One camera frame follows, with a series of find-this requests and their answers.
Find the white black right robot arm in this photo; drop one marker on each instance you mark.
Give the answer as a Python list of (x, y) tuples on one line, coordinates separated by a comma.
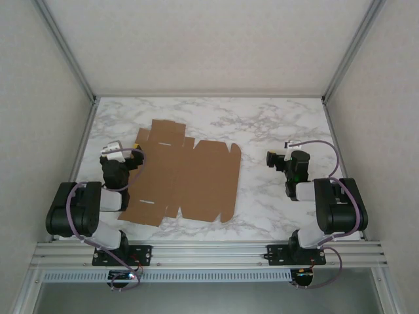
[(340, 216)]

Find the aluminium table side rail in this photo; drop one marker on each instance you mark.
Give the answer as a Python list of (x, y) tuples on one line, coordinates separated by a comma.
[(331, 124), (85, 137)]

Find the aluminium frame post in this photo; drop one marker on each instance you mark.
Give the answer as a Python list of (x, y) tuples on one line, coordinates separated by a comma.
[(352, 49), (389, 294), (66, 49), (27, 294)]

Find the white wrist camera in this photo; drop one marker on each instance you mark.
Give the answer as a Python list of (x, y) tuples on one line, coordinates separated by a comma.
[(289, 145), (113, 151)]

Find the thin aluminium table edge rail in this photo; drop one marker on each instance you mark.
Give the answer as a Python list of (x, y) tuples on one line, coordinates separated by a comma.
[(209, 96)]

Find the wide aluminium mounting rail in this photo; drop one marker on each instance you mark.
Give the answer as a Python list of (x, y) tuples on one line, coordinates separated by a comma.
[(209, 255)]

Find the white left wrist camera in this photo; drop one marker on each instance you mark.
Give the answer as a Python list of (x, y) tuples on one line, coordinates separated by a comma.
[(113, 151)]

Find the aluminium lower frame post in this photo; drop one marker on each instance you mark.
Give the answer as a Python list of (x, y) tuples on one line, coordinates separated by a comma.
[(389, 294), (27, 294)]

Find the brown cardboard box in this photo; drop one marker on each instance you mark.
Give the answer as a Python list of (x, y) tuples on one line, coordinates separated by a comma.
[(196, 183)]

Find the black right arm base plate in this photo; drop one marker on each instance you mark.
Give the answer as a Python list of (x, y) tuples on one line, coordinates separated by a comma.
[(275, 255)]

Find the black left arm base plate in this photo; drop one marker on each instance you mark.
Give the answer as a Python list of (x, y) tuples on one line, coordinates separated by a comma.
[(139, 250)]

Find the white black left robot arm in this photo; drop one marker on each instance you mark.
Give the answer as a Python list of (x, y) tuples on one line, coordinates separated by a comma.
[(88, 212)]

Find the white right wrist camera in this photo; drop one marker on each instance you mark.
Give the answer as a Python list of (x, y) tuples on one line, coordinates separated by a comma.
[(289, 145)]

